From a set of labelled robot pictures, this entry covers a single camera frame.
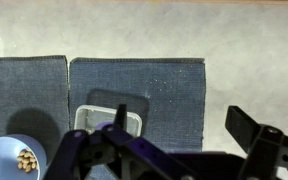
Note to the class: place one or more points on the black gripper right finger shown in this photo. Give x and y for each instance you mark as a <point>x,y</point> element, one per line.
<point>266,146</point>

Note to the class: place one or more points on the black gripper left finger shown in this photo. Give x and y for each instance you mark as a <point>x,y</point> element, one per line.
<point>126,157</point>

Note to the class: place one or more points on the blue bowl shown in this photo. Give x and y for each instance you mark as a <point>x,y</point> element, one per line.
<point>10,148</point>

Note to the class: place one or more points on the clear plastic container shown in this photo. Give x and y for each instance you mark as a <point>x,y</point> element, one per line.
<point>92,118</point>

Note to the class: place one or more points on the dark blue placemat centre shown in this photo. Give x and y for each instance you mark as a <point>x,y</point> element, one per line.
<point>168,95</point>

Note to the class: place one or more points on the dark blue placemat side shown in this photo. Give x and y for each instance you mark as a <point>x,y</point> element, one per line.
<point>34,98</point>

